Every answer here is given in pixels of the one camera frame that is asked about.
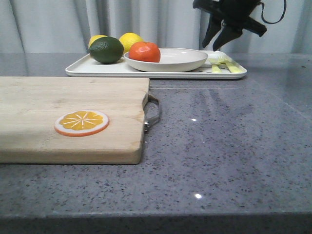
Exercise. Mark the green lime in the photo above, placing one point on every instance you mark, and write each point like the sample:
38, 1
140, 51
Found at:
106, 50

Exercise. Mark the yellow lemon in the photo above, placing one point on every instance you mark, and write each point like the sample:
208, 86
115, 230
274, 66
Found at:
94, 38
128, 39

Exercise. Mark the metal cutting board handle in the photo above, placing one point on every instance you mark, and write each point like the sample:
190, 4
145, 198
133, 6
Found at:
152, 112

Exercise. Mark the whole orange fruit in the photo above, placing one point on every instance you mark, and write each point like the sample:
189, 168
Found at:
145, 51

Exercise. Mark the yellow lemon left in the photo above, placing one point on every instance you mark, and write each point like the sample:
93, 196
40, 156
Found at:
94, 38

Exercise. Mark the grey curtain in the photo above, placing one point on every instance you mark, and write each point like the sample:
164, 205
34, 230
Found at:
65, 26

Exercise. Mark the yellow lemon right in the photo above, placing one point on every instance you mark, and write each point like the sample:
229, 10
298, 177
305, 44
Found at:
128, 39

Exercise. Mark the white rectangular tray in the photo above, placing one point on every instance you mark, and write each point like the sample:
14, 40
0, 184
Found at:
88, 67

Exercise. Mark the yellow plastic knife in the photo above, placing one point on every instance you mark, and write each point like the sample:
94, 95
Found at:
214, 65

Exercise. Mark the yellow plastic fork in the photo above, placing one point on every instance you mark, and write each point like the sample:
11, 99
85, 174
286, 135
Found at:
226, 60

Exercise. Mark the orange slice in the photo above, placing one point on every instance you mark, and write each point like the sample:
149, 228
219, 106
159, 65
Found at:
81, 123

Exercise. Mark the cream round plate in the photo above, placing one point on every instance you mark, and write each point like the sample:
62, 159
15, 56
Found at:
171, 60

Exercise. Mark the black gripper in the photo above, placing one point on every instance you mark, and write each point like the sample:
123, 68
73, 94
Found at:
236, 15

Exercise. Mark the wooden cutting board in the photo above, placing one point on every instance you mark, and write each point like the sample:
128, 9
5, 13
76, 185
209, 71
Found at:
30, 106

